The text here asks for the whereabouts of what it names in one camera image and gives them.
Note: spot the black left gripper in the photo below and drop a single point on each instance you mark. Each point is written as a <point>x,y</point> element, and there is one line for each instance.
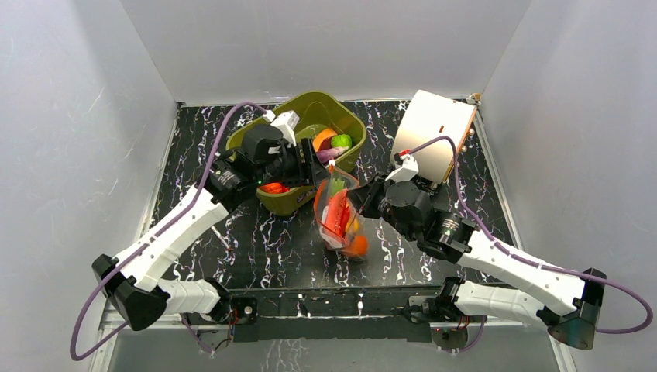
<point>311,172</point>

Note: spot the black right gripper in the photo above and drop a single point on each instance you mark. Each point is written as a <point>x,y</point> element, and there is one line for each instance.
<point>373,193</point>

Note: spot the yellow toy bell pepper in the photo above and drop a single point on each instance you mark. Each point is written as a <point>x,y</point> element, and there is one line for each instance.
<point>353,225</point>

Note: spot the red toy chili pepper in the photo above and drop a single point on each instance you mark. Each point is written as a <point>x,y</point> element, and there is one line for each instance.
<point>337,214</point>

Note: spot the clear zip bag orange zipper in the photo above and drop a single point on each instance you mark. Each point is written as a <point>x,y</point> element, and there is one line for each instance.
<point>320,206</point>

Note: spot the orange toy fruit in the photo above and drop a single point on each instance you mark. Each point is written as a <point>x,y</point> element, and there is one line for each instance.
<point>357,248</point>

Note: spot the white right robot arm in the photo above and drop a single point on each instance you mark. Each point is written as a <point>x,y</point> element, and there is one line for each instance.
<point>566,306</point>

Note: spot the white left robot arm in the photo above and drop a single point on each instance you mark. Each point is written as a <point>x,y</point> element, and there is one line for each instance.
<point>132,280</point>

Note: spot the purple toy eggplant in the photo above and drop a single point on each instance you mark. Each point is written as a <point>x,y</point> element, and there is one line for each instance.
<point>325,156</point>

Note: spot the orange toy papaya slice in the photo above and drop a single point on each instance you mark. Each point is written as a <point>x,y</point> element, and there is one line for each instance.
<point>322,140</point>

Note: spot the green toy lime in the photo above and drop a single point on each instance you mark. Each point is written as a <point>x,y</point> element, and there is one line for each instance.
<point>341,140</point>

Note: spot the red toy tomato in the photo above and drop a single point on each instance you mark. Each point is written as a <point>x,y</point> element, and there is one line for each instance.
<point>274,188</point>

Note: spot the olive green plastic bin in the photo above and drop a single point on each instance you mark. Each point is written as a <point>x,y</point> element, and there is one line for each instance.
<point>324,120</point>

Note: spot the white cylindrical appliance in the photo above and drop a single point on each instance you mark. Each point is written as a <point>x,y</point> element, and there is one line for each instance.
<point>427,117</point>

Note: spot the red white marker pen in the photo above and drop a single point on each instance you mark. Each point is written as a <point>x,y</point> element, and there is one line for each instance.
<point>221,239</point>

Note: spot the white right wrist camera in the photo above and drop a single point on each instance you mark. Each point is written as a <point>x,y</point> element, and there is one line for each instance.
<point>406,167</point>

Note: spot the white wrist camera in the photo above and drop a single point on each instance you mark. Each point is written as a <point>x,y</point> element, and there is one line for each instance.
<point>406,167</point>
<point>286,122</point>

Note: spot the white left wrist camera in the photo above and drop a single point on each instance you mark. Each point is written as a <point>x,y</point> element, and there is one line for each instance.
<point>286,122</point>

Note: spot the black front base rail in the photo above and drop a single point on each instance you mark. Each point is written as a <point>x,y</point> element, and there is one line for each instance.
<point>389,312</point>

